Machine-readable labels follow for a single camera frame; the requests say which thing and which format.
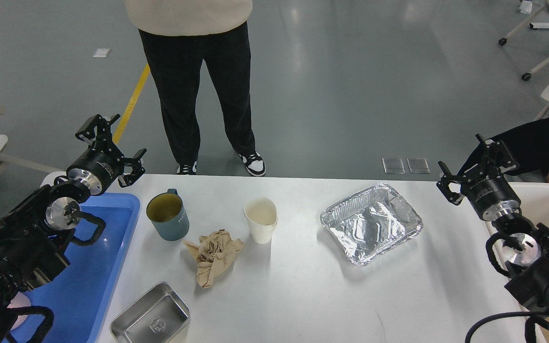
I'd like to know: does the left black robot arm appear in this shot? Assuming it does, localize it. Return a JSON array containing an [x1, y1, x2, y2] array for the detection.
[[0, 114, 146, 343]]

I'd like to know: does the pink mug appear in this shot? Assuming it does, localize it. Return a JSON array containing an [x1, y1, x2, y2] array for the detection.
[[7, 292, 32, 331]]

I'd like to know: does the standing person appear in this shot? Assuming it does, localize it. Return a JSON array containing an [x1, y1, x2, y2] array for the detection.
[[124, 0, 266, 177]]

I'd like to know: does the aluminium foil tray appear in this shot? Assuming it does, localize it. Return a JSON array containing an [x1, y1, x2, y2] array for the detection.
[[320, 182, 424, 266]]

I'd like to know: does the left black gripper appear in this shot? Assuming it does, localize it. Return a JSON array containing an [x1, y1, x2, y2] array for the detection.
[[67, 114, 147, 196]]

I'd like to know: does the stainless steel box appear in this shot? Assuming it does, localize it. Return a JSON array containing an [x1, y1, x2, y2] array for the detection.
[[110, 282, 191, 343]]

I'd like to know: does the blue plastic tray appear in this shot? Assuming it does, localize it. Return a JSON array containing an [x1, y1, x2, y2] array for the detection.
[[26, 193, 140, 343]]

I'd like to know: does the seated person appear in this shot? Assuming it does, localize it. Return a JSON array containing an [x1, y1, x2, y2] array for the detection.
[[457, 86, 549, 186]]

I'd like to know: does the crumpled brown paper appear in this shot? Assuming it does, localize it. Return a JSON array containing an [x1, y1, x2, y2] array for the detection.
[[183, 230, 245, 289]]

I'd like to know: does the white paper cup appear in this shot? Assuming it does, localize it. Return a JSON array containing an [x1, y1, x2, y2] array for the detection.
[[243, 197, 277, 244]]

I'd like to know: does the teal mug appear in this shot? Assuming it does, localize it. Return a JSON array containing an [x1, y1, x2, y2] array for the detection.
[[146, 189, 190, 241]]

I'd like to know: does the white plastic bin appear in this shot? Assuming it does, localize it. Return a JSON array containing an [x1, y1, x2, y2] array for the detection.
[[487, 182, 549, 343]]

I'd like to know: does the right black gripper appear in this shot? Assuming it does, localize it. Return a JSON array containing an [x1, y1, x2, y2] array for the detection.
[[437, 134, 521, 222]]

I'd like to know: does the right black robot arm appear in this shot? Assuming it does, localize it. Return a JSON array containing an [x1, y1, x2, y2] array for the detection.
[[437, 134, 549, 343]]

